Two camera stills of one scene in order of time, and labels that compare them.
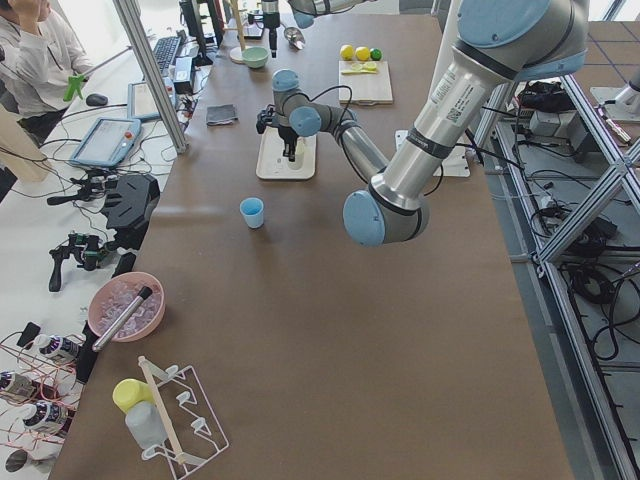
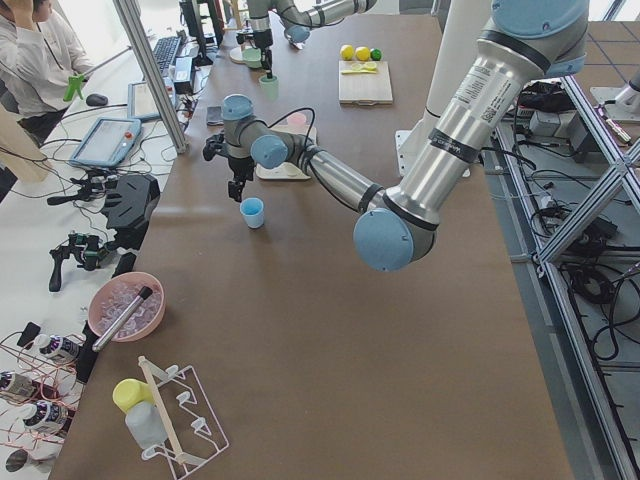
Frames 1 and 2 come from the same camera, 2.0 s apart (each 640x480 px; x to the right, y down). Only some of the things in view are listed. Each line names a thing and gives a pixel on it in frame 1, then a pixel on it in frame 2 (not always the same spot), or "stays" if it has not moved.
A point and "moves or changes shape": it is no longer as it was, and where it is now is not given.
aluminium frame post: (134, 21) stays
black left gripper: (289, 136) → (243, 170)
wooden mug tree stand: (236, 54) stays
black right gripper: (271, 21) → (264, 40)
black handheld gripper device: (88, 248) stays
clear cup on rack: (147, 424) stays
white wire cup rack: (191, 425) stays
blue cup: (253, 211) stays
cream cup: (299, 154) moves or changes shape
